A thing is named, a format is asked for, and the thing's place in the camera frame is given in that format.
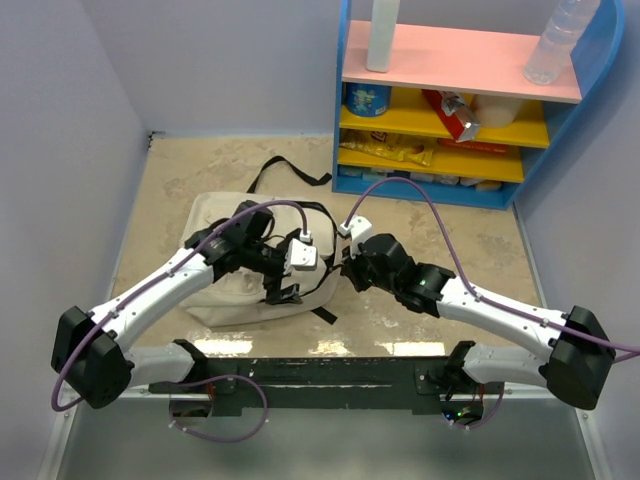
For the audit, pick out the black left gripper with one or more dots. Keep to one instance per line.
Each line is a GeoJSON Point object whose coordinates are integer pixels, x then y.
{"type": "Point", "coordinates": [275, 293]}

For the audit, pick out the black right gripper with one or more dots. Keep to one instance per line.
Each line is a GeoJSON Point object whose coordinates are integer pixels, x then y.
{"type": "Point", "coordinates": [351, 269]}

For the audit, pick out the beige canvas backpack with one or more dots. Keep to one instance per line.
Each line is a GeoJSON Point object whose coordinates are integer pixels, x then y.
{"type": "Point", "coordinates": [237, 295]}

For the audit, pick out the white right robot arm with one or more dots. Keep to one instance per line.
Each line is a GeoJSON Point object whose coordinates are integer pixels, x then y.
{"type": "Point", "coordinates": [562, 352]}

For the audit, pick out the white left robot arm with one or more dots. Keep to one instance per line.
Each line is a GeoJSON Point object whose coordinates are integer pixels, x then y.
{"type": "Point", "coordinates": [91, 353]}

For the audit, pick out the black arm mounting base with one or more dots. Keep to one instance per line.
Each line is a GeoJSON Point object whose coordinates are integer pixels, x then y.
{"type": "Point", "coordinates": [420, 385]}

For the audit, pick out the yellow chips bag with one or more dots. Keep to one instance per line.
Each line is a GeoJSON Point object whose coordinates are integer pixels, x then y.
{"type": "Point", "coordinates": [390, 146]}

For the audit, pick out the red flat box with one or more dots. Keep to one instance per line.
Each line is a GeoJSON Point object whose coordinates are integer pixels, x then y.
{"type": "Point", "coordinates": [484, 147]}

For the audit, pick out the red snack carton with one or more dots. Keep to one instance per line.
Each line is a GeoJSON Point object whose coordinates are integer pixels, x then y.
{"type": "Point", "coordinates": [455, 114]}

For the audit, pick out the blue round can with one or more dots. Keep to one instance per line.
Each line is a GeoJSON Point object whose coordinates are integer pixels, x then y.
{"type": "Point", "coordinates": [367, 100]}

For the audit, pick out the blue shelf unit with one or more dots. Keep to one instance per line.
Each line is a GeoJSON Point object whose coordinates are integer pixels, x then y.
{"type": "Point", "coordinates": [468, 62]}

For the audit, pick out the white cup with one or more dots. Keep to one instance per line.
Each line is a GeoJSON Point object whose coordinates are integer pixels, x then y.
{"type": "Point", "coordinates": [496, 111]}

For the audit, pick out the white tall bottle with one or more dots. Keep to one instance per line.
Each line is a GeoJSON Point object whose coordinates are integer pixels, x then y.
{"type": "Point", "coordinates": [383, 22]}

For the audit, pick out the clear plastic water bottle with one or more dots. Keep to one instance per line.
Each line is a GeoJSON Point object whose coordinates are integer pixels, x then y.
{"type": "Point", "coordinates": [566, 25]}

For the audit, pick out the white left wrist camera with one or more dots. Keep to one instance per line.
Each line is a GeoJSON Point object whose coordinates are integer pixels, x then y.
{"type": "Point", "coordinates": [300, 257]}

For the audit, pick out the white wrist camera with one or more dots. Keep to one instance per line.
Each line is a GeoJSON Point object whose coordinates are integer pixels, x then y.
{"type": "Point", "coordinates": [357, 230]}
{"type": "Point", "coordinates": [300, 257]}

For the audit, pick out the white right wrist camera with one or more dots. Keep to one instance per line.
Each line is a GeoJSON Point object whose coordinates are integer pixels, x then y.
{"type": "Point", "coordinates": [357, 230]}

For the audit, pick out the aluminium rail frame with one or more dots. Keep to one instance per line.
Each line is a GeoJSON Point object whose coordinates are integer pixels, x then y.
{"type": "Point", "coordinates": [473, 414]}

